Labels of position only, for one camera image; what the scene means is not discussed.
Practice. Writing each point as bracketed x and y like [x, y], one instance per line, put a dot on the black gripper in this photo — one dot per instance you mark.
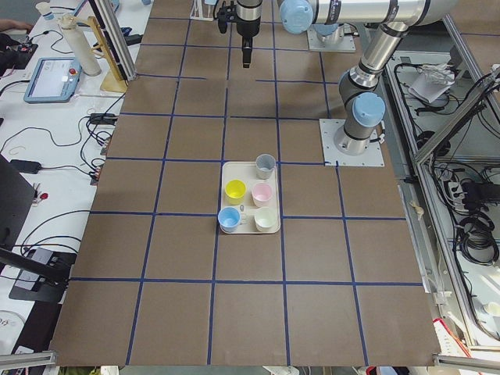
[248, 28]

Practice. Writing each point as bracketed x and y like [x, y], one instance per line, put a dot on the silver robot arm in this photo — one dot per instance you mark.
[365, 109]
[298, 16]

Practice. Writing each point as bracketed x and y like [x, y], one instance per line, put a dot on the grey plastic cup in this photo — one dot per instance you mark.
[265, 165]

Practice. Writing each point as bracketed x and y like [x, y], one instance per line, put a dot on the yellow plastic cup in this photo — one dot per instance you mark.
[235, 191]

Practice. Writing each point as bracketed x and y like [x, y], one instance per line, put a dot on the pink plastic cup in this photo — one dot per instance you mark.
[262, 194]

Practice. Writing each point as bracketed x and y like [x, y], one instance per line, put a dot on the blue plastic cup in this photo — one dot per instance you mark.
[229, 219]

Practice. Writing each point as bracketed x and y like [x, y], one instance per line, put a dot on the cream plastic cup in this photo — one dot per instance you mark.
[265, 219]

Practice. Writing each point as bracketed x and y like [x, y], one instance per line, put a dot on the wooden mug stand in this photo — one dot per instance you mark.
[113, 80]

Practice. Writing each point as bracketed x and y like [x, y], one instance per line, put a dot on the beige plastic tray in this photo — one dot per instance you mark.
[246, 172]

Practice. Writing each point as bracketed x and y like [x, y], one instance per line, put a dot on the white paper roll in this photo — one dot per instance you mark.
[79, 45]

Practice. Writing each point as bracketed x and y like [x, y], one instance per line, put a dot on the blue teach pendant tablet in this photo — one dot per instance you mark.
[54, 81]

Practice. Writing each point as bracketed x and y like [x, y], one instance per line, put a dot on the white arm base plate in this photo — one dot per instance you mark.
[371, 154]
[331, 38]

